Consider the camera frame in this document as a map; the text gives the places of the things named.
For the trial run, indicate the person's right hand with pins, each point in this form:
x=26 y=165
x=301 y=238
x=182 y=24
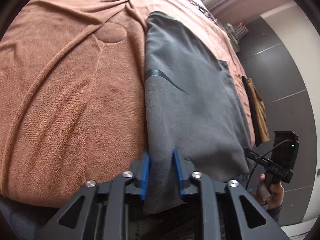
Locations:
x=269 y=196

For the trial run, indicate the rust brown bed blanket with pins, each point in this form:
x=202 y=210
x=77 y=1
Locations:
x=73 y=91

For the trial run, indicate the cream bedside nightstand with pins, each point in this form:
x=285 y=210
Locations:
x=231 y=34

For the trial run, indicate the pink right curtain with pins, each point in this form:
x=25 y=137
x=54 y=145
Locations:
x=235 y=11

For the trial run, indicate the grey polo shirt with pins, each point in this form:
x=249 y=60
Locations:
x=192 y=107

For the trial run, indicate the folded mustard brown garment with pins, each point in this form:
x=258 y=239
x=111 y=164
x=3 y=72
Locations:
x=258 y=113

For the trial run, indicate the grey patterned trouser leg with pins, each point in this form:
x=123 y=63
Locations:
x=26 y=221

